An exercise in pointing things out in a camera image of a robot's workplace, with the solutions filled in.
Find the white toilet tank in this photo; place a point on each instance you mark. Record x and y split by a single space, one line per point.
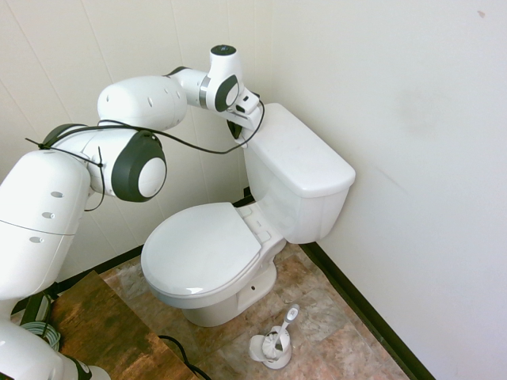
301 213

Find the long black baseboard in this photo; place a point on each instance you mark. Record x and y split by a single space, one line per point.
368 312

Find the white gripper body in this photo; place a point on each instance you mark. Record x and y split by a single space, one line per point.
253 120

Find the white toilet brush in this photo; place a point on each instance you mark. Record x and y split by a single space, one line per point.
286 326

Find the white toilet brush holder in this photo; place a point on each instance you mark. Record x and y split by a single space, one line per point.
277 360

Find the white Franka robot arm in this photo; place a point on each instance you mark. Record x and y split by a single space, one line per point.
43 221

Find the brown wooden platform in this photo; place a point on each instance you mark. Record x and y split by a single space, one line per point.
119 328

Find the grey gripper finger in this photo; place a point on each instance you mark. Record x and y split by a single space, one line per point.
234 128

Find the black baseboard behind toilet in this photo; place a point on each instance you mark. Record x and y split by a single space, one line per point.
107 263

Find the white toilet seat lid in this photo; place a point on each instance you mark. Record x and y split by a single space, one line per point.
202 245

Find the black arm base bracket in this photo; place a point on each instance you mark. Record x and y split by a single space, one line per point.
35 308

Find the white toilet tank lid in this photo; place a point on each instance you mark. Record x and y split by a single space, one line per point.
301 154

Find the white porcelain toilet bowl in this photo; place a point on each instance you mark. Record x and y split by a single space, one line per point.
233 305

